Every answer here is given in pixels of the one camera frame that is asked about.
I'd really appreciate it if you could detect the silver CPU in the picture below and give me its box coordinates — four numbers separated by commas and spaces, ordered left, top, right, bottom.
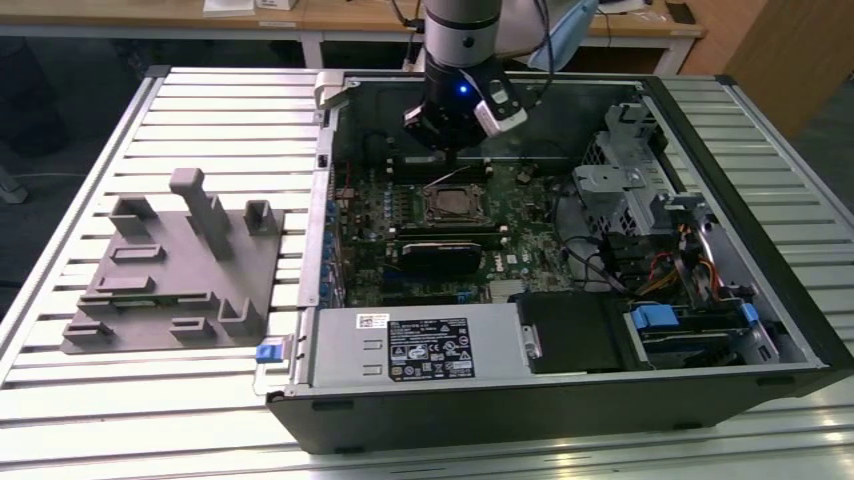
432, 191, 479, 215

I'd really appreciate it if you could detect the metal socket cover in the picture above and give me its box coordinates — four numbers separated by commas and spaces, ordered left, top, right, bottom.
417, 183, 493, 223

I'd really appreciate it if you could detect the CPU socket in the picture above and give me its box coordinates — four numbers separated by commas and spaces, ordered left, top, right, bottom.
416, 182, 495, 225

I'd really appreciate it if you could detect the RAM slot with white clips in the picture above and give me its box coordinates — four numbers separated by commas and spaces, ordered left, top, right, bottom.
397, 229, 507, 237
388, 157, 499, 166
388, 169, 499, 178

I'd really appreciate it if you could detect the black graphics card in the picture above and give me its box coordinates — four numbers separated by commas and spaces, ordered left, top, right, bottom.
397, 241, 483, 275

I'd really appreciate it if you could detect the green motherboard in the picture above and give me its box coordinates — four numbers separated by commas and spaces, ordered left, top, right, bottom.
331, 159, 579, 307

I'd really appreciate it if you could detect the metal disk bay cage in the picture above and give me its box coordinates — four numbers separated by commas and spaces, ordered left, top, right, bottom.
569, 102, 672, 236

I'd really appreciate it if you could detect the black plastic cover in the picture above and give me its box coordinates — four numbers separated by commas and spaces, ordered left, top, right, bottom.
516, 293, 632, 375

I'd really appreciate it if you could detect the silver power supply unit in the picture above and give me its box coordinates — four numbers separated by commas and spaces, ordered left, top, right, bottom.
285, 305, 535, 390

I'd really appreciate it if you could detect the hard disk in blue carrier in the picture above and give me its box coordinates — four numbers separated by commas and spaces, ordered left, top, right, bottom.
624, 304, 752, 371

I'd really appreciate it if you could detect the grey parts rack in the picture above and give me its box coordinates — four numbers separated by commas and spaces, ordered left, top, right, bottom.
58, 167, 287, 356

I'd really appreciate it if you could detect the wooden cabinet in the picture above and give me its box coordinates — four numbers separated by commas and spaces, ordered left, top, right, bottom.
679, 0, 854, 144

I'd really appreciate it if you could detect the wooden desk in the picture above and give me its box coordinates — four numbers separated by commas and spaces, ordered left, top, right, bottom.
0, 0, 708, 76

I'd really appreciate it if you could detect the green RAM stick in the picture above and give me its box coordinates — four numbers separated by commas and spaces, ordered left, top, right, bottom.
109, 295, 182, 307

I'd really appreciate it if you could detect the black PC case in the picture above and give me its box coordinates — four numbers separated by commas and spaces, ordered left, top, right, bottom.
264, 69, 854, 456

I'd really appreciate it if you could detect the grey stand foot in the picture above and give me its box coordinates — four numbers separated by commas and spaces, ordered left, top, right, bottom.
0, 167, 29, 204

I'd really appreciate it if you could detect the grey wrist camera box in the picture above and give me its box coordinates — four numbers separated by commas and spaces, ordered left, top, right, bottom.
401, 103, 432, 135

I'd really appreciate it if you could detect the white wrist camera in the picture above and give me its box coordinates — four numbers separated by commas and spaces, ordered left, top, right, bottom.
475, 79, 529, 137

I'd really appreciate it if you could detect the black camera cable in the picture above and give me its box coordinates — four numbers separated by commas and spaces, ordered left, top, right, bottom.
529, 0, 559, 109

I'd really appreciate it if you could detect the silver cage bracket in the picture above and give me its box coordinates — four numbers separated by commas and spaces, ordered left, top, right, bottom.
571, 164, 649, 194

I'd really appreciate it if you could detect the silver drive bay frame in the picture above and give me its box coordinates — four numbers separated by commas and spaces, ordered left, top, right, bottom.
649, 192, 759, 314

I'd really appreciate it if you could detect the yellow black wire bundle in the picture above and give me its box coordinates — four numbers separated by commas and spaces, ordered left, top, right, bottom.
636, 224, 728, 304

